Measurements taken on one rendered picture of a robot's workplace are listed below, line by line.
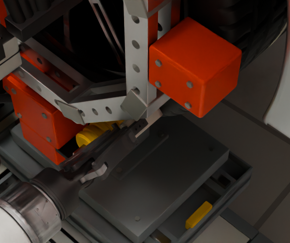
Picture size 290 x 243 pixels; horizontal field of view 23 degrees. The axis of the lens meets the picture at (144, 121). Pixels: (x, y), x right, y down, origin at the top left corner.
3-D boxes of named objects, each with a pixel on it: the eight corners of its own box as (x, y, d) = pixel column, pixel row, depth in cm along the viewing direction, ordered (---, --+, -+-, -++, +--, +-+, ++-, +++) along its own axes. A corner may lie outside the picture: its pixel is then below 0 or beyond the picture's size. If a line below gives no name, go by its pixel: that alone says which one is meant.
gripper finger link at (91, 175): (61, 179, 101) (76, 181, 97) (88, 157, 103) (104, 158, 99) (70, 192, 102) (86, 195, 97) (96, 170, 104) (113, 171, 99)
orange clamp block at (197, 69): (185, 51, 94) (238, 86, 90) (145, 84, 91) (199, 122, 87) (187, 13, 88) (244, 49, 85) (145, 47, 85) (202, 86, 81)
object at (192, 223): (248, 186, 167) (254, 164, 159) (145, 291, 151) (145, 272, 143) (100, 77, 187) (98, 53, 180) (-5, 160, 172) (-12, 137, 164)
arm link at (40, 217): (44, 257, 95) (76, 228, 98) (6, 205, 93) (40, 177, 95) (20, 249, 103) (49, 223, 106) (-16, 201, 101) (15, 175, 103)
